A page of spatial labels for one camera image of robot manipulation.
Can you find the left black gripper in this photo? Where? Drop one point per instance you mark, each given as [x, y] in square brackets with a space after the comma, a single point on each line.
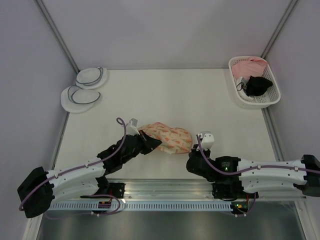
[151, 143]

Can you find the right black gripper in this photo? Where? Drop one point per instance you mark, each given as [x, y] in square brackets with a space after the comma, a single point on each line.
[195, 151]

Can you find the floral mesh laundry bag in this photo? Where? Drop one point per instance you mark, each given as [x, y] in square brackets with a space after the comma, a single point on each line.
[175, 140]

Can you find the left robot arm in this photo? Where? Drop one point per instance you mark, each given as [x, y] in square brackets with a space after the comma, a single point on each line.
[43, 188]

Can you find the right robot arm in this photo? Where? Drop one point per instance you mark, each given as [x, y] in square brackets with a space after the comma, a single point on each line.
[237, 178]

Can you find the lower white mesh laundry bag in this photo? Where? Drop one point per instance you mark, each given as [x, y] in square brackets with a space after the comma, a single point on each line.
[76, 100]

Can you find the white mesh laundry bag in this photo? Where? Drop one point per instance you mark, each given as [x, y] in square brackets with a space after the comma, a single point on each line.
[92, 78]
[76, 100]

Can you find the upper white mesh laundry bag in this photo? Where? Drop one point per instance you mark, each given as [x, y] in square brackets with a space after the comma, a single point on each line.
[92, 78]

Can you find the white garment in basket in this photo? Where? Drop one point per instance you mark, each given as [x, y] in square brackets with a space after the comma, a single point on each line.
[241, 87]

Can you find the white plastic basket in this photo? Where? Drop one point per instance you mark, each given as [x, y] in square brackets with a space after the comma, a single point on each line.
[270, 97]

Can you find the black garment in basket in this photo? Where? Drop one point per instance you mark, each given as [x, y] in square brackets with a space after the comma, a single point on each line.
[257, 86]

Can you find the pink garment in basket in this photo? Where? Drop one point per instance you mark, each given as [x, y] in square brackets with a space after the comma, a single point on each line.
[253, 66]

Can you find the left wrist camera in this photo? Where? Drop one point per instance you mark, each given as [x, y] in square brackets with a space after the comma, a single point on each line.
[131, 127]

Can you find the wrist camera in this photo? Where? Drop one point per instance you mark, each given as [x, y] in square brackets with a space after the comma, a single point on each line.
[206, 140]
[131, 127]

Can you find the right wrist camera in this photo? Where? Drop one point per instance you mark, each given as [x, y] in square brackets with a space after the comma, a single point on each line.
[206, 140]

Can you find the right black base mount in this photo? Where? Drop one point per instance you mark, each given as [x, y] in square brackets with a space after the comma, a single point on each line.
[241, 201]

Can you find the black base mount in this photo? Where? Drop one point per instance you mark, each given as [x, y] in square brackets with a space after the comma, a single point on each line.
[241, 201]
[110, 197]

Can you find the aluminium front rail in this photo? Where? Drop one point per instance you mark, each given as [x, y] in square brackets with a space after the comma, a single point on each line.
[141, 189]

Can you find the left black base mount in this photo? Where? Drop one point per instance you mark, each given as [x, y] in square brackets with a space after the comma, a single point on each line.
[110, 197]

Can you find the white slotted cable duct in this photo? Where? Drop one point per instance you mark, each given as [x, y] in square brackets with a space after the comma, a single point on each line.
[77, 205]

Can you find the left aluminium corner post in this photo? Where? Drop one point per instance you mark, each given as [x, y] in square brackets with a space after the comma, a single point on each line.
[56, 33]

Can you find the aluminium corner post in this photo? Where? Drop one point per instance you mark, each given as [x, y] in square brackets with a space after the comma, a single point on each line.
[56, 33]
[279, 27]

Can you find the right aluminium corner post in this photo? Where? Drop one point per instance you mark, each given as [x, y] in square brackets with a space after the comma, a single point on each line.
[279, 27]

